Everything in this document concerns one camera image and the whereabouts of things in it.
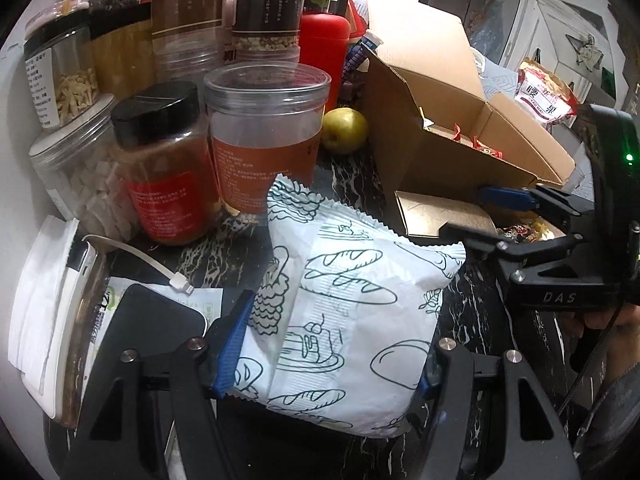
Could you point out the red canister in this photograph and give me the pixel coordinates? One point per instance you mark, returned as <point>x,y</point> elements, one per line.
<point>322,60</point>

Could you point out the clear jar orange label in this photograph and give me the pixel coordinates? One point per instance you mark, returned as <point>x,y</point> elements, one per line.
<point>260,160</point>

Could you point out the red plastic bag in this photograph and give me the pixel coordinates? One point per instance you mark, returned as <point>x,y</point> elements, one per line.
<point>357,17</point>

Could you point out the white power bank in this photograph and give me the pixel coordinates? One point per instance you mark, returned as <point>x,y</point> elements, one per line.
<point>85,260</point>

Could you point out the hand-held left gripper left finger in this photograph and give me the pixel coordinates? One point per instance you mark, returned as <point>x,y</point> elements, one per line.
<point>232,345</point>

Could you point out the metal star ornament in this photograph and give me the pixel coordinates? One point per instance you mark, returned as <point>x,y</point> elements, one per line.
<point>587,50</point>

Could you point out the brown cardboard box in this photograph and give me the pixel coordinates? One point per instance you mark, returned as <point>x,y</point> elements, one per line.
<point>425,160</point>

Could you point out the black smartphone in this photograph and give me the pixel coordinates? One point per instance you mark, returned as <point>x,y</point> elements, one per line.
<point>150,320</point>

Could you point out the small red candy packet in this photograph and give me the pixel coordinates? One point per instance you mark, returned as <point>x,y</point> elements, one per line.
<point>487,148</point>

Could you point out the gold paper box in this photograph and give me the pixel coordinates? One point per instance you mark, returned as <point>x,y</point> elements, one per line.
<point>435,210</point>

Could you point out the red nut bag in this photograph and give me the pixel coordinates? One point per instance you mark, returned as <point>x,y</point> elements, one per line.
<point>545,95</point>

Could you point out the tall jar dark label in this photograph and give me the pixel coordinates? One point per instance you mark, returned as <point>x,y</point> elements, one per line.
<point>267,5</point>

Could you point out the wide jar white cubes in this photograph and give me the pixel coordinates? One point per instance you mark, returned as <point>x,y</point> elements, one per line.
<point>75,175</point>

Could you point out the black lid red label jar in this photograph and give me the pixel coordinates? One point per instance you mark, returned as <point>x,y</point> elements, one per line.
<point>165,195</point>

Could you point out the clear jar golden contents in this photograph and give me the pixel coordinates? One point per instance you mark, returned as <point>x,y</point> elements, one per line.
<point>125,55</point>

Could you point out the small white bottle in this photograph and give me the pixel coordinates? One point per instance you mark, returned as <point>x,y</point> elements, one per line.
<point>370,41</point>

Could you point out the person's right hand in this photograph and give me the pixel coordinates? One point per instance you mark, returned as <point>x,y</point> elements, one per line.
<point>625,322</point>

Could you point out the white tissue pack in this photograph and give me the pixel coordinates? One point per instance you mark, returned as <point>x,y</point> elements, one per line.
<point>40,310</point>

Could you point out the black lid dried slices jar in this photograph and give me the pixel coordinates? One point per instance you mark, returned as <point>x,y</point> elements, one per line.
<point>60,85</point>

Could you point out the tall jar brown label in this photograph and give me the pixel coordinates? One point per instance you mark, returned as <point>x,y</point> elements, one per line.
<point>190,10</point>

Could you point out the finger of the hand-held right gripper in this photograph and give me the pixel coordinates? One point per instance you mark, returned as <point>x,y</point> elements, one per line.
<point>505,195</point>
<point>525,250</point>

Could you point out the white stair cabinet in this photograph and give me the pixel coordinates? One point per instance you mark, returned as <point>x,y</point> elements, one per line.
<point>550,5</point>

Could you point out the white bread print packet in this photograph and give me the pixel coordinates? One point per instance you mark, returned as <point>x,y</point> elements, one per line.
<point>350,310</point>

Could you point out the yellow pear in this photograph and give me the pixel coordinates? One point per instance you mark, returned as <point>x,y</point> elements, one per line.
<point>344,129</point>

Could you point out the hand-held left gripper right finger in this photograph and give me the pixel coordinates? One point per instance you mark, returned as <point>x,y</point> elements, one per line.
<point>452,385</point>

